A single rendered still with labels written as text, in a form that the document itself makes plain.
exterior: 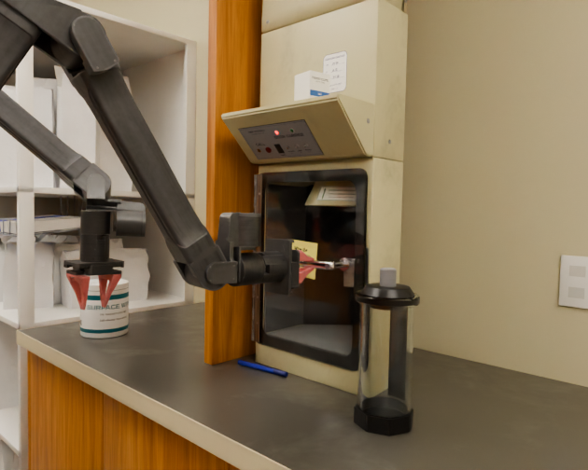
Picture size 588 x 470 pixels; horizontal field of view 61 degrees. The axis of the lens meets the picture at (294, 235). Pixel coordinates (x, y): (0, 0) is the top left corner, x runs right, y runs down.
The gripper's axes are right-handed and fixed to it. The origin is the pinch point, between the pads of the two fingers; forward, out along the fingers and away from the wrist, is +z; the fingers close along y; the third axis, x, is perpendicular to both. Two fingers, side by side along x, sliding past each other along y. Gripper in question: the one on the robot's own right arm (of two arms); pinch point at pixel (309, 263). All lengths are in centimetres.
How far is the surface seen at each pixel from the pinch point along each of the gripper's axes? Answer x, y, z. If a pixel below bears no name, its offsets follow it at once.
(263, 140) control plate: 12.2, 25.4, -1.6
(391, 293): -21.8, -2.9, -4.3
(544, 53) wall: -28, 48, 49
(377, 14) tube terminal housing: -11.1, 47.7, 5.2
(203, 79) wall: 101, 64, 47
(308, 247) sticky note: 4.1, 2.9, 4.3
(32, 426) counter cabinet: 87, -53, -22
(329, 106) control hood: -8.6, 29.0, -5.1
